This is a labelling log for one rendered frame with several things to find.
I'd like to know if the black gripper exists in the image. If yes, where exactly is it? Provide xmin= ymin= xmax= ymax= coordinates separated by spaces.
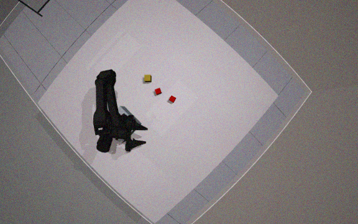
xmin=113 ymin=115 xmax=148 ymax=152

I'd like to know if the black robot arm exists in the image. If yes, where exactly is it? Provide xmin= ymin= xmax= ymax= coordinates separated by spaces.
xmin=93 ymin=70 xmax=127 ymax=152

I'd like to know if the yellow cube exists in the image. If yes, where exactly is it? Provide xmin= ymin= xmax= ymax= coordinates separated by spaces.
xmin=144 ymin=75 xmax=152 ymax=82

